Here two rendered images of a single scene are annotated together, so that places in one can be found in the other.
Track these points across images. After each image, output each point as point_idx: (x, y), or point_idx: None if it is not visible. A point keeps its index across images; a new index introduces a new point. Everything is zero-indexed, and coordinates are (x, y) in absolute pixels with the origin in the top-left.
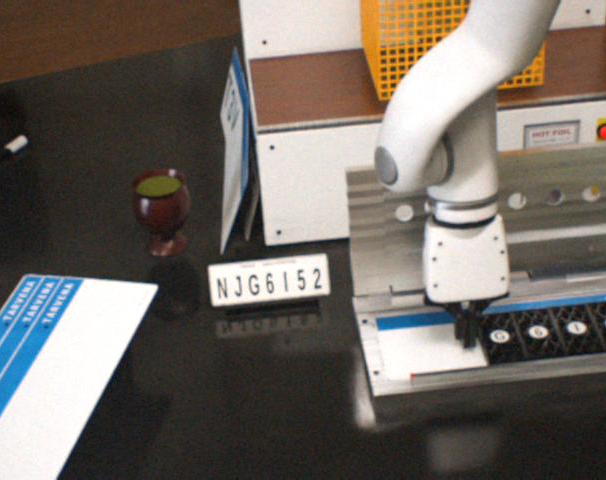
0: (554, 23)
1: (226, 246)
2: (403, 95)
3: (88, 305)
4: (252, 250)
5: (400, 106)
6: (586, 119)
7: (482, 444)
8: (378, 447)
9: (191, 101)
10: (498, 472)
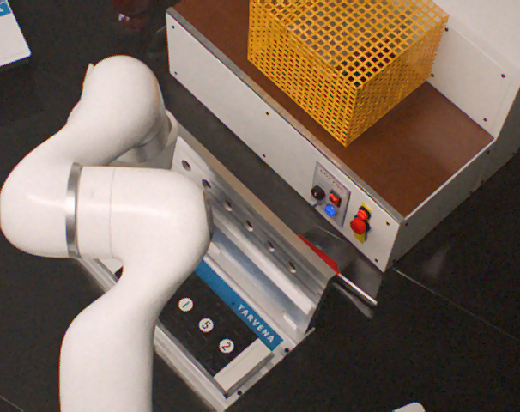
0: (460, 105)
1: (158, 50)
2: (76, 106)
3: None
4: (164, 67)
5: (72, 111)
6: (355, 195)
7: (54, 308)
8: (16, 254)
9: None
10: (34, 330)
